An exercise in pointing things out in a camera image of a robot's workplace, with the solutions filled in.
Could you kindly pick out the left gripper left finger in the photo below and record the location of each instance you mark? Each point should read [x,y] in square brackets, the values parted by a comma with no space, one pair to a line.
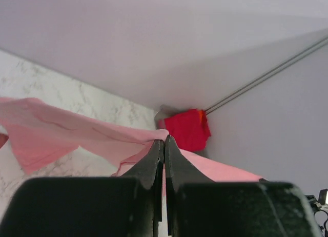
[126,205]

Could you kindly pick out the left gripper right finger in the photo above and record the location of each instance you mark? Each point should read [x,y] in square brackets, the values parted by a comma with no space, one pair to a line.
[199,206]

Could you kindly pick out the pink t shirt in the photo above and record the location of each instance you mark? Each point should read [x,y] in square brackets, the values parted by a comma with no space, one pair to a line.
[40,134]

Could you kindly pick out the crimson t shirt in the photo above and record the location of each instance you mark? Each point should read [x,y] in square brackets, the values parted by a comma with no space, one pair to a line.
[187,130]

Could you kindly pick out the orange t shirt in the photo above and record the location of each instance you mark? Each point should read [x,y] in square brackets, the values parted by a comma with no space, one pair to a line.
[203,118]

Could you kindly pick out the grey plastic tray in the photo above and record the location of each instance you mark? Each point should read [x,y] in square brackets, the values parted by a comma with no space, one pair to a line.
[164,112]

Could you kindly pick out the folded dark red t shirt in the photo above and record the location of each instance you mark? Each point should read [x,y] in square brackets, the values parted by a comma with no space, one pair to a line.
[3,139]

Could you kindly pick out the right aluminium corner profile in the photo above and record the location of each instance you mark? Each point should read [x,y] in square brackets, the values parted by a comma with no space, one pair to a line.
[269,74]

